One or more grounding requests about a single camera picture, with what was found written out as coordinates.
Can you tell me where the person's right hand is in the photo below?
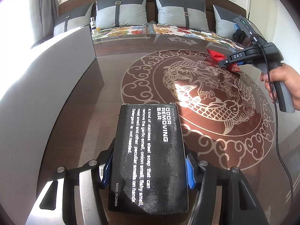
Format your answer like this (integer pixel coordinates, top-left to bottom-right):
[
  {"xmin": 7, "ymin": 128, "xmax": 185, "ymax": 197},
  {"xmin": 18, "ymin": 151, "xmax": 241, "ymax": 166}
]
[{"xmin": 260, "ymin": 64, "xmax": 300, "ymax": 111}]

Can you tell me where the dark clothes pile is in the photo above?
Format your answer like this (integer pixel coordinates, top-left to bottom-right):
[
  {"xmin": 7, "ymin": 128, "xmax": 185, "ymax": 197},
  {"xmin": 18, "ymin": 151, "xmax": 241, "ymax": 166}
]
[{"xmin": 232, "ymin": 23, "xmax": 252, "ymax": 48}]

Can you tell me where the grey cushion far right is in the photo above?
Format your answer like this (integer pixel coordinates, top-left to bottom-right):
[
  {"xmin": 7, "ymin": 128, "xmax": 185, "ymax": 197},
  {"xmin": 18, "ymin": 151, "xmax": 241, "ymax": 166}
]
[{"xmin": 213, "ymin": 5, "xmax": 239, "ymax": 40}]

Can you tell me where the red foil wrapper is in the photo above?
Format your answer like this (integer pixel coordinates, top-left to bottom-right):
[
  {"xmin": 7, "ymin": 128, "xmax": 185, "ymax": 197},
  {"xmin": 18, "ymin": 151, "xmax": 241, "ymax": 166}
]
[{"xmin": 207, "ymin": 49, "xmax": 242, "ymax": 73}]

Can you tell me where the black odor bar box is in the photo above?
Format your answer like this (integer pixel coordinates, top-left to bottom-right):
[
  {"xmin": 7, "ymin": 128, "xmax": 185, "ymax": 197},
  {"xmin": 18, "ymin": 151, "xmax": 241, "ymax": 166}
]
[{"xmin": 108, "ymin": 104, "xmax": 189, "ymax": 215}]

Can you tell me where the grey curtain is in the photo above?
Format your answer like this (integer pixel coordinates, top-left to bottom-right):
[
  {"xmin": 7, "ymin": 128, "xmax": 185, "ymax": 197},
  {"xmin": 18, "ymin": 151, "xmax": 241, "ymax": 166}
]
[{"xmin": 29, "ymin": 0, "xmax": 58, "ymax": 42}]

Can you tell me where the grey cushion far left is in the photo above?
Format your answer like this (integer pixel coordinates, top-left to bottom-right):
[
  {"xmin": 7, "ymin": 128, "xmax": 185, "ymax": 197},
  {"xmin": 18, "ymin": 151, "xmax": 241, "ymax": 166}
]
[{"xmin": 53, "ymin": 3, "xmax": 94, "ymax": 36}]

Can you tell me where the grey cushion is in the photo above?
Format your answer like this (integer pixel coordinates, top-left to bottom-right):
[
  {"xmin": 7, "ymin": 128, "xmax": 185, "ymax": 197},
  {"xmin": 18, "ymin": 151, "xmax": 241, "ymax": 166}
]
[
  {"xmin": 96, "ymin": 0, "xmax": 147, "ymax": 29},
  {"xmin": 156, "ymin": 0, "xmax": 209, "ymax": 31},
  {"xmin": 213, "ymin": 5, "xmax": 239, "ymax": 40},
  {"xmin": 53, "ymin": 3, "xmax": 94, "ymax": 36}
]

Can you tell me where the small white lotion bottle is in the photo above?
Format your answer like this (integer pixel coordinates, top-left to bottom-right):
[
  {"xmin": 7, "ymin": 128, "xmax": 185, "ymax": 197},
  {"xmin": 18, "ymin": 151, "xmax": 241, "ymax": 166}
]
[{"xmin": 90, "ymin": 17, "xmax": 97, "ymax": 35}]

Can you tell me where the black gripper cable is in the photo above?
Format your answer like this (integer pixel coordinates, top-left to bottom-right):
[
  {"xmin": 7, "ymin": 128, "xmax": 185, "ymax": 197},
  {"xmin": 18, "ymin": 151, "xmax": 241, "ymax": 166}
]
[{"xmin": 255, "ymin": 34, "xmax": 295, "ymax": 207}]

